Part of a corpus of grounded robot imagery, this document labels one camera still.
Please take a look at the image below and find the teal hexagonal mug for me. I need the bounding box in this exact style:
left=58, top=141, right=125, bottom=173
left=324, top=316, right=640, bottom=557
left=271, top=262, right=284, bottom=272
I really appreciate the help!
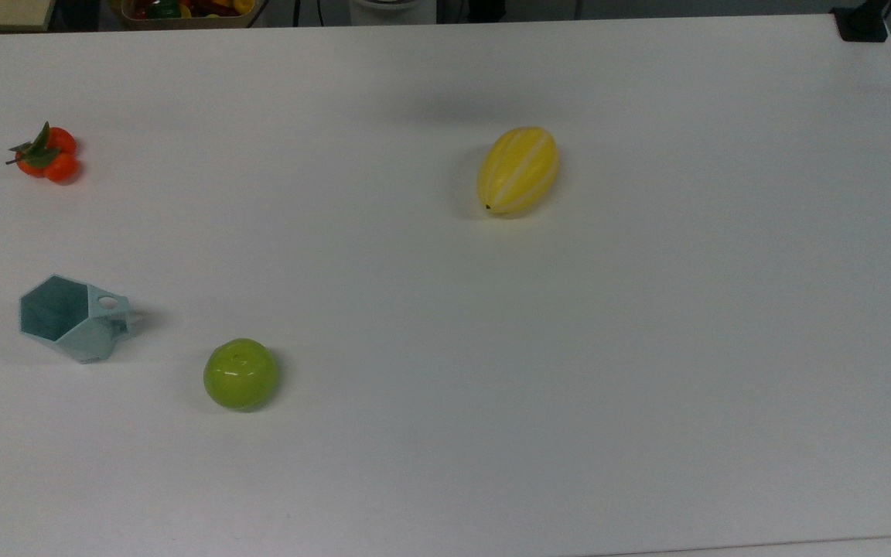
left=19, top=275, right=137, bottom=364

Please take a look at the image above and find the black table clamp mount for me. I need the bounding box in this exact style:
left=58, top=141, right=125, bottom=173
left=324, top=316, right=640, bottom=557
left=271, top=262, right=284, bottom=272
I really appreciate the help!
left=831, top=0, right=891, bottom=43

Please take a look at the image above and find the green toy apple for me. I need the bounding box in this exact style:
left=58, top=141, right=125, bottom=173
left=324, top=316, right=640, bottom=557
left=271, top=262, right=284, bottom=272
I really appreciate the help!
left=203, top=338, right=280, bottom=412

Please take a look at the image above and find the box of toy fruit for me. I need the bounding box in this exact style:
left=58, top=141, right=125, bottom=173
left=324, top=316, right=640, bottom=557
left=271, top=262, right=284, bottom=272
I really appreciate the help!
left=109, top=0, right=268, bottom=30

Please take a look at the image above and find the orange tangerine cluster with leaves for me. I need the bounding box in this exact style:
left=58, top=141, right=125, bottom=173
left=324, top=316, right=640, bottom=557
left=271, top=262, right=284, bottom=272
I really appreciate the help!
left=5, top=121, right=80, bottom=184

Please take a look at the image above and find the yellow striped toy melon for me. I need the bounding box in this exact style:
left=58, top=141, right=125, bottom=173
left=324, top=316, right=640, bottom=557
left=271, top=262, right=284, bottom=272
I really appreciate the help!
left=476, top=126, right=561, bottom=217

